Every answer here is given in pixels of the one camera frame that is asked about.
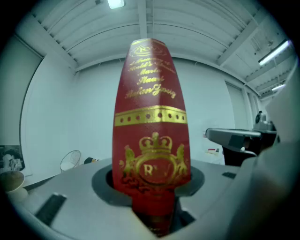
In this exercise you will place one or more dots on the red hardcover book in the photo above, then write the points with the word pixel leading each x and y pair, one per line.
pixel 150 145

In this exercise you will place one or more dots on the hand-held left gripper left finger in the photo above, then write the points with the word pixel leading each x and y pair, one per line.
pixel 77 206

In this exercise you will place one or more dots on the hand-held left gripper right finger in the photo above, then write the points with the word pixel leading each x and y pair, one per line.
pixel 206 189

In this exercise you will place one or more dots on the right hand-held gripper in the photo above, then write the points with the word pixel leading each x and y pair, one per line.
pixel 266 134

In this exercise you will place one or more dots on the black and white poster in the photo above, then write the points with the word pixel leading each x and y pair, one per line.
pixel 11 158

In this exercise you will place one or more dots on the white lamp shade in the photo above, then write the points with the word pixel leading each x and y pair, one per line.
pixel 11 180

